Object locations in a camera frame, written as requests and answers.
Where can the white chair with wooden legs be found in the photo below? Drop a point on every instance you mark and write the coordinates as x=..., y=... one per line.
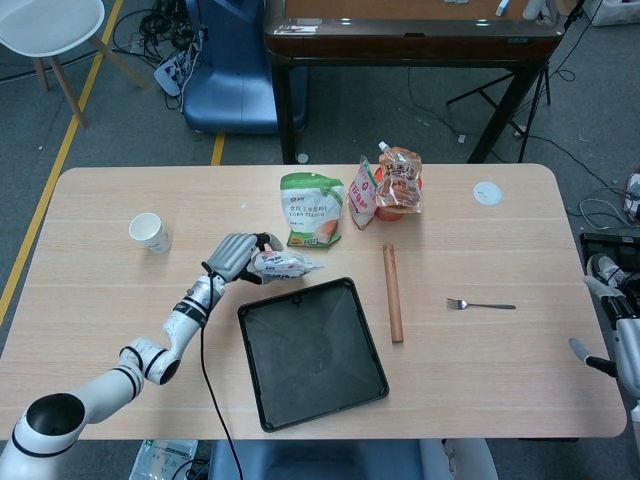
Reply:
x=45, y=25

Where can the white paper cup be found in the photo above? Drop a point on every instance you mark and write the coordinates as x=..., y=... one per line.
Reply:
x=150, y=235

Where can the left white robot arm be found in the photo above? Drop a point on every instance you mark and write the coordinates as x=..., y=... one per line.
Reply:
x=100, y=380

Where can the wooden rolling pin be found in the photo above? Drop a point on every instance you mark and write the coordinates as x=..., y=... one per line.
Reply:
x=392, y=295

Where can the orange plastic bowl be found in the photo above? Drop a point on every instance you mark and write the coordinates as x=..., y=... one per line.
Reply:
x=387, y=215

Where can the dark brown wooden table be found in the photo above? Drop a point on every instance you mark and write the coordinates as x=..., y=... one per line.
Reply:
x=400, y=37

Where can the white floor disc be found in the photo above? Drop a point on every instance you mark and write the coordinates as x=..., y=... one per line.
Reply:
x=303, y=158

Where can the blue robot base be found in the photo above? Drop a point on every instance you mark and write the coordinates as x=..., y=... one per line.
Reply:
x=230, y=75

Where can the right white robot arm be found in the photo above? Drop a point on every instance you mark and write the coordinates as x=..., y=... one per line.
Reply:
x=635, y=417

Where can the black square plastic tray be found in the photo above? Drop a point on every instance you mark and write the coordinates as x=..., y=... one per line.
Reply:
x=310, y=355

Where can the red white snack packet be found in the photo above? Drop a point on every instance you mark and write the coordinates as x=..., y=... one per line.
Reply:
x=361, y=197

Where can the white round table grommet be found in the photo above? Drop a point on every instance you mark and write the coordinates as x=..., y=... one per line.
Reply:
x=487, y=193

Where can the clear plastic bag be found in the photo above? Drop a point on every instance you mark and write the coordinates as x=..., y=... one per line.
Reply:
x=160, y=460

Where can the black equipment case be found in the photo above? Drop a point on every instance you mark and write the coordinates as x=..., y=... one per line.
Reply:
x=605, y=242

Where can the white power strip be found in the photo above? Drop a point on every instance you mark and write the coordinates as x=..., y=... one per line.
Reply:
x=170, y=77

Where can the orange spout sauce pouch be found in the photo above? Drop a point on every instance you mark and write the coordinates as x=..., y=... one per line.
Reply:
x=400, y=185

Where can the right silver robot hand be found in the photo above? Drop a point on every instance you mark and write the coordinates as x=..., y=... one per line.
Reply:
x=627, y=345

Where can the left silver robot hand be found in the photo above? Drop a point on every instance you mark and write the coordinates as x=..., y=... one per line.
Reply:
x=232, y=255

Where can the grey black sneaker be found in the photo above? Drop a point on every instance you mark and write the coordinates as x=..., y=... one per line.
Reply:
x=605, y=267

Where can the green corn starch bag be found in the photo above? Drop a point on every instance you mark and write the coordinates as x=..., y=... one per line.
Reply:
x=310, y=210

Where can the small white snack packet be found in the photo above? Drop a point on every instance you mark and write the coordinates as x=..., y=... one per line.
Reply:
x=282, y=267

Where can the metal fork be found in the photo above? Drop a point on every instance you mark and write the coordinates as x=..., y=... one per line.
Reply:
x=480, y=305

